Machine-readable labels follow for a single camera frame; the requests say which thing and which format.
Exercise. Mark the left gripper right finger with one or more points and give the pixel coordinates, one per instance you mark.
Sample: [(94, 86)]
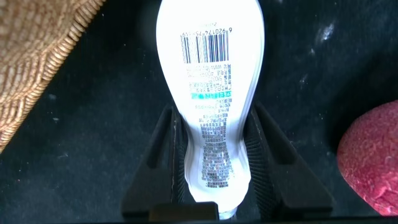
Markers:
[(280, 186)]

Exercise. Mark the red toy peach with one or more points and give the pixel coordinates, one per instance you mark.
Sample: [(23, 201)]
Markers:
[(373, 161)]

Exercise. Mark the white brush bottle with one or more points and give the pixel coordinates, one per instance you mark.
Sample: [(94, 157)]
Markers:
[(214, 93)]

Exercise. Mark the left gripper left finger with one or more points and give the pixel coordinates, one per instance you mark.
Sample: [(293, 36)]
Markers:
[(155, 186)]

